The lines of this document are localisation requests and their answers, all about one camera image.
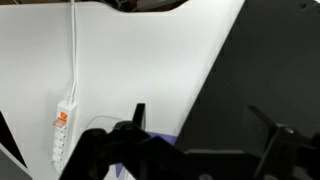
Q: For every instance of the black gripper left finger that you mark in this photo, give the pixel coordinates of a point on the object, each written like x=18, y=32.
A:
x=100, y=153

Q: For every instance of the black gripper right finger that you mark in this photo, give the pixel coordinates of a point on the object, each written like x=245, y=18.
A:
x=290, y=153

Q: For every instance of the white power strip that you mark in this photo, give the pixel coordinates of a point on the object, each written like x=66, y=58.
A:
x=68, y=110

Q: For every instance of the purple mat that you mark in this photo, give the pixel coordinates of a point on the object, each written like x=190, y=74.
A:
x=165, y=138

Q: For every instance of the black panel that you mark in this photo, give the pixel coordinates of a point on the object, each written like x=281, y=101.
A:
x=266, y=66

